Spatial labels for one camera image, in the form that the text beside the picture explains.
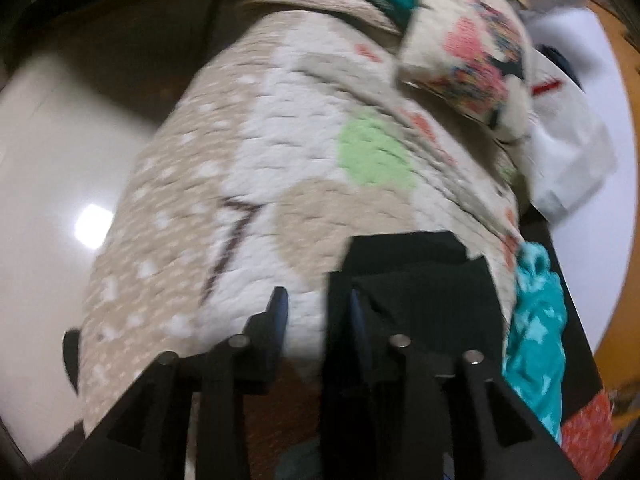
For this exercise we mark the floral print cushion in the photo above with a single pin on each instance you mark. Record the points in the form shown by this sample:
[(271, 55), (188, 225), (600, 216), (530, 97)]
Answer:
[(477, 56)]

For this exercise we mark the patchwork quilted bedspread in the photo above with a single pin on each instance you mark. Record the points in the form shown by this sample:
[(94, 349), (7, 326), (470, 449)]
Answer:
[(288, 143)]

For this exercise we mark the black pants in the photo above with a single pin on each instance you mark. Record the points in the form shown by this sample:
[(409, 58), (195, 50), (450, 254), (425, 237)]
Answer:
[(419, 284)]

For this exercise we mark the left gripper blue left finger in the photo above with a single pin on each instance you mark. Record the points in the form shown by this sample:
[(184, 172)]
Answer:
[(145, 434)]

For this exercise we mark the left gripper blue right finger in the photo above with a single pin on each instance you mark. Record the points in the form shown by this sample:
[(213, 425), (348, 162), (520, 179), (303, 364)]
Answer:
[(389, 410)]

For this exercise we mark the turquoise fleece blanket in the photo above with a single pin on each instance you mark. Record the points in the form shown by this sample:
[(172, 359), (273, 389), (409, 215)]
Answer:
[(535, 360)]

